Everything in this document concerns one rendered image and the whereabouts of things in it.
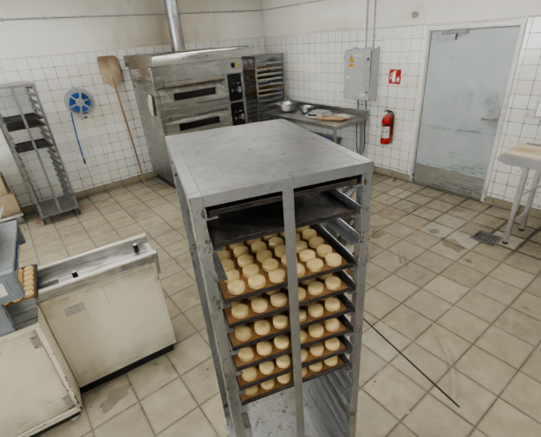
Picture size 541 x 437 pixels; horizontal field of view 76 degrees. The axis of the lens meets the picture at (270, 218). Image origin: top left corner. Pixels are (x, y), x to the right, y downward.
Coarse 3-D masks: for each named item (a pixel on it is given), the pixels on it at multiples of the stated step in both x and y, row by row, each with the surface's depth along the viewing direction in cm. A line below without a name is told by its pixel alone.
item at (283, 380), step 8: (328, 360) 128; (336, 360) 128; (304, 368) 126; (312, 368) 126; (320, 368) 126; (328, 368) 127; (280, 376) 123; (288, 376) 123; (304, 376) 125; (264, 384) 121; (272, 384) 121; (280, 384) 123; (248, 392) 119; (256, 392) 120; (264, 392) 120
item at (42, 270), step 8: (128, 240) 251; (136, 240) 254; (144, 240) 257; (104, 248) 244; (112, 248) 247; (120, 248) 250; (80, 256) 237; (88, 256) 240; (96, 256) 243; (48, 264) 230; (56, 264) 231; (64, 264) 233; (72, 264) 236; (40, 272) 227; (48, 272) 230
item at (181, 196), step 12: (180, 192) 140; (180, 204) 142; (192, 240) 151; (192, 252) 153; (192, 264) 156; (204, 288) 163; (204, 300) 166; (204, 312) 169; (216, 348) 181; (216, 360) 185; (216, 372) 189; (228, 408) 204
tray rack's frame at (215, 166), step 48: (192, 144) 119; (240, 144) 114; (288, 144) 110; (336, 144) 106; (192, 192) 81; (240, 192) 81; (288, 192) 87; (288, 240) 93; (288, 288) 100; (240, 432) 119; (288, 432) 196
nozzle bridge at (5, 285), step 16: (16, 224) 225; (0, 240) 204; (0, 256) 188; (0, 272) 174; (16, 272) 198; (0, 288) 174; (16, 288) 178; (0, 304) 176; (0, 320) 179; (0, 336) 182
